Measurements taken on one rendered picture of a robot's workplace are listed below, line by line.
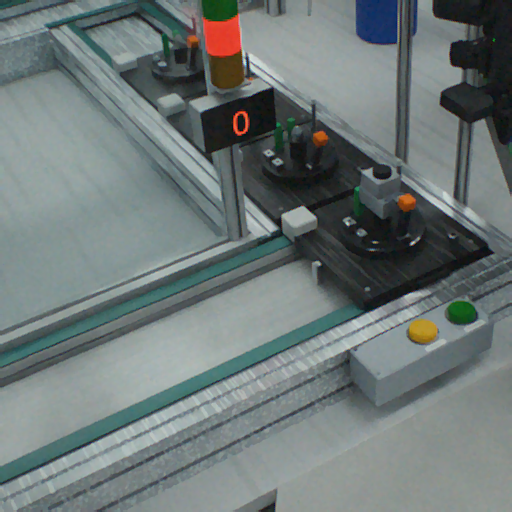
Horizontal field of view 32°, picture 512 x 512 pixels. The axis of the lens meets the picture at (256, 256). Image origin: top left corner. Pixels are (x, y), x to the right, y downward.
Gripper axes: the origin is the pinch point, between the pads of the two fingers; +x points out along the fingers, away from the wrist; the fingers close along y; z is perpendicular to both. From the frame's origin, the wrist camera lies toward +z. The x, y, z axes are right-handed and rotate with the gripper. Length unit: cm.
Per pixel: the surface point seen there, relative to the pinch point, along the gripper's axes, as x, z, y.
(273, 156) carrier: 26, 46, 10
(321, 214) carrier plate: 28.9, 29.6, 10.0
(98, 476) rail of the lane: 31, 1, 62
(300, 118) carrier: 29, 59, -4
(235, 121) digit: 5.2, 28.9, 24.8
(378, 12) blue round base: 32, 95, -49
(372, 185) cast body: 18.2, 19.2, 7.1
